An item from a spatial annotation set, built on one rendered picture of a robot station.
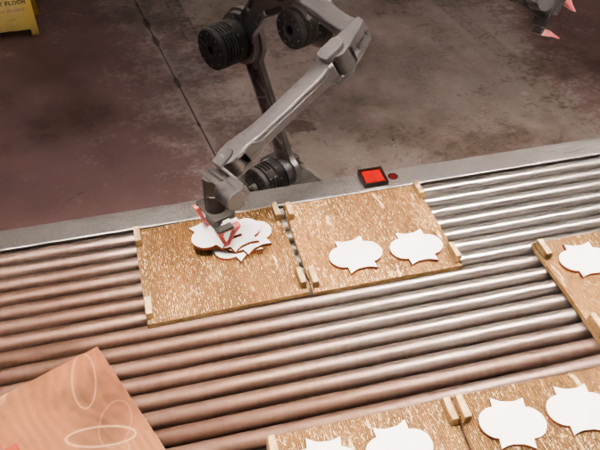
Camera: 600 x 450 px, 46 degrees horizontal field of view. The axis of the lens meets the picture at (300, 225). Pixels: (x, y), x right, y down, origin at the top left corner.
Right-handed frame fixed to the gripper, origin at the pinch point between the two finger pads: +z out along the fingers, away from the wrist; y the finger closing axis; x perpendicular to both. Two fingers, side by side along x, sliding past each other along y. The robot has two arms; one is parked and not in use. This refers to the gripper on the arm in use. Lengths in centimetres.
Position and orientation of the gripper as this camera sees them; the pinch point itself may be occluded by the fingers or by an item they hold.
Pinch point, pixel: (218, 233)
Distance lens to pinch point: 190.8
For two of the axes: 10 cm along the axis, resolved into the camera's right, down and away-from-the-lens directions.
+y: -5.7, -5.5, 6.1
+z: -0.1, 7.5, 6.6
